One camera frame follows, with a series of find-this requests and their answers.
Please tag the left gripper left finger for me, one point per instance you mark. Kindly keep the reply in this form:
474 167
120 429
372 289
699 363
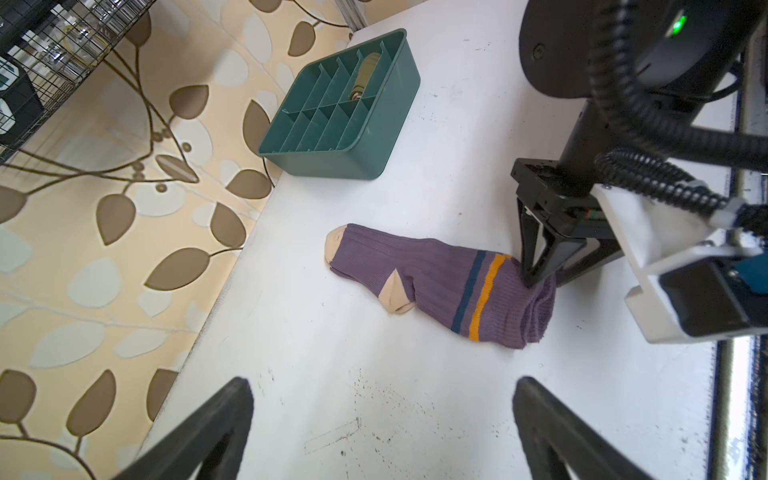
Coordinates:
208 444

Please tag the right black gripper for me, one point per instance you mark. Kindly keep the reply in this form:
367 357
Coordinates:
553 224

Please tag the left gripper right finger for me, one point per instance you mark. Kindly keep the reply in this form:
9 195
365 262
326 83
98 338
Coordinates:
558 444

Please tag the purple striped sock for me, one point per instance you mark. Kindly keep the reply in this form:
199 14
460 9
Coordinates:
477 294

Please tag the green plastic divided tray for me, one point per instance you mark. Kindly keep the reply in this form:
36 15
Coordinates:
319 132

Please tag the green striped sock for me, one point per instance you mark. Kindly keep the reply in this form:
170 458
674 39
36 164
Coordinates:
365 73

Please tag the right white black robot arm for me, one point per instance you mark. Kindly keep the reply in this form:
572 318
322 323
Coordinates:
644 69

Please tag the back black wire basket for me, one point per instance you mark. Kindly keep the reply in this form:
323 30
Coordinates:
60 43

